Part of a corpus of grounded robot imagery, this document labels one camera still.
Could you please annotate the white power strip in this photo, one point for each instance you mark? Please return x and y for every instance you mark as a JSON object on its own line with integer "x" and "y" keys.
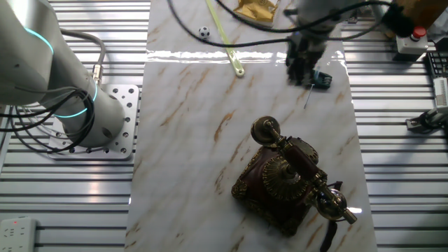
{"x": 15, "y": 234}

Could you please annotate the mini soccer ball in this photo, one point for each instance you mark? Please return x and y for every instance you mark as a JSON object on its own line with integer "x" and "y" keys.
{"x": 204, "y": 32}

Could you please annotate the black fuzzy microphone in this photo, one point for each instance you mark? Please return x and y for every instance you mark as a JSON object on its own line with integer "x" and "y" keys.
{"x": 399, "y": 21}

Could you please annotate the red emergency stop button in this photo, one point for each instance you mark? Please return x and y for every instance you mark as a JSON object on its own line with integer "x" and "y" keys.
{"x": 409, "y": 43}

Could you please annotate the metal camera mount clamp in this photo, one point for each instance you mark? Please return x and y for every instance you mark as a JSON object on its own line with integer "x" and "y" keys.
{"x": 428, "y": 120}

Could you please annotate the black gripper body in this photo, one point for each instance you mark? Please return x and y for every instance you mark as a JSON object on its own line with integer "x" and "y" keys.
{"x": 306, "y": 52}

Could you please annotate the yellow-green fly swatter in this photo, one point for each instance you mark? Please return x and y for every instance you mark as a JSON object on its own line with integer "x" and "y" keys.
{"x": 229, "y": 50}

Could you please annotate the green hex key set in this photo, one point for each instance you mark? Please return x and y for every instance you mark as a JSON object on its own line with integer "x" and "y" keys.
{"x": 323, "y": 80}

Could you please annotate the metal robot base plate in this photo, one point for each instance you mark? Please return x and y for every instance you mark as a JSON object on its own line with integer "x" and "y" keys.
{"x": 129, "y": 105}

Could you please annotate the white crumpled sheet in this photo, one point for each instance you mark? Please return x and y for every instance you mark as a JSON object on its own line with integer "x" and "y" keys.
{"x": 440, "y": 29}

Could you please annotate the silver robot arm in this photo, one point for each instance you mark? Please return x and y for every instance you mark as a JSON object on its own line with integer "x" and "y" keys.
{"x": 35, "y": 70}

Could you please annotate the gold tissue pack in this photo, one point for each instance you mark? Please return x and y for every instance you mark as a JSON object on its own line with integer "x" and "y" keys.
{"x": 253, "y": 12}

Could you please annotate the brown cardboard box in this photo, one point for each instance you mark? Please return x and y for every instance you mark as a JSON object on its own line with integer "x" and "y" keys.
{"x": 427, "y": 10}

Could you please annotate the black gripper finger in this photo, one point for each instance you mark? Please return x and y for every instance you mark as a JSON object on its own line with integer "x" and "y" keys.
{"x": 294, "y": 74}
{"x": 306, "y": 76}

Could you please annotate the black keyboard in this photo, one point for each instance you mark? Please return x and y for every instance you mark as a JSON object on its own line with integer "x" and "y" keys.
{"x": 439, "y": 64}

